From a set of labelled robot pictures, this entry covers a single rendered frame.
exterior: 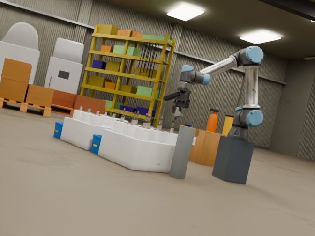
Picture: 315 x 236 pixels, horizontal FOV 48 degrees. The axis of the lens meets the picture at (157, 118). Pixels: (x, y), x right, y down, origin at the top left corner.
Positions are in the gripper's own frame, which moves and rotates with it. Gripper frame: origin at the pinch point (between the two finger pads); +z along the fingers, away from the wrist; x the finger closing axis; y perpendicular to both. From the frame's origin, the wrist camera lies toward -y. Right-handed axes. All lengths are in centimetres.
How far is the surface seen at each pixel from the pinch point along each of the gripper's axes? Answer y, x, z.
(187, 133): 17.3, -14.3, 7.0
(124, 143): -15.5, -27.5, 21.0
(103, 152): -34, -20, 31
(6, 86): -301, 115, 6
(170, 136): 2.5, -4.4, 11.9
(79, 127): -68, -7, 21
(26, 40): -474, 279, -88
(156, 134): -2.2, -15.5, 11.6
